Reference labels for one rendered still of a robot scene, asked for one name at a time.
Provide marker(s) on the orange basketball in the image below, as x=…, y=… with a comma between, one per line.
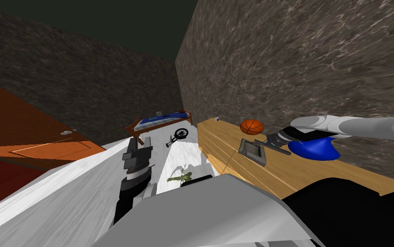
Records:
x=252, y=126

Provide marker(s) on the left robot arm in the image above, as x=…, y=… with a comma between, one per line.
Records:
x=128, y=195

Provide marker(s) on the light wooden desk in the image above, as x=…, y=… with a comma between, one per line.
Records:
x=286, y=171

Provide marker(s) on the grey square tray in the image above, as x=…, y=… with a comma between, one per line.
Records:
x=252, y=151

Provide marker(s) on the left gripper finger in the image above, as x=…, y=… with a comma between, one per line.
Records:
x=132, y=144
x=148, y=141

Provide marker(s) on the blue rounded object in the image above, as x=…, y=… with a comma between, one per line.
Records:
x=315, y=149

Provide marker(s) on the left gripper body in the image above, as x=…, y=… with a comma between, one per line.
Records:
x=138, y=156

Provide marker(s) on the dark grey stick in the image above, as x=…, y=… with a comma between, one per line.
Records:
x=262, y=143

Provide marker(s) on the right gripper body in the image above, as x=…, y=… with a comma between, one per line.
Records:
x=275, y=140

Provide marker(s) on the wooden bed with blue cover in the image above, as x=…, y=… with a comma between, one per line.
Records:
x=159, y=120

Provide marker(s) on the orange wooden cabinet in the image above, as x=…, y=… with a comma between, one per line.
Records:
x=18, y=133

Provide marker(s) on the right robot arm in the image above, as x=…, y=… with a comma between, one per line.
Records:
x=372, y=127

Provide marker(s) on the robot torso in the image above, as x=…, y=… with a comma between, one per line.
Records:
x=204, y=216

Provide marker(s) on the black bicycle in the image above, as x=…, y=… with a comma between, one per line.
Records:
x=180, y=134

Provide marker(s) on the green plant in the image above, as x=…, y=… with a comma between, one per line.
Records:
x=180, y=175

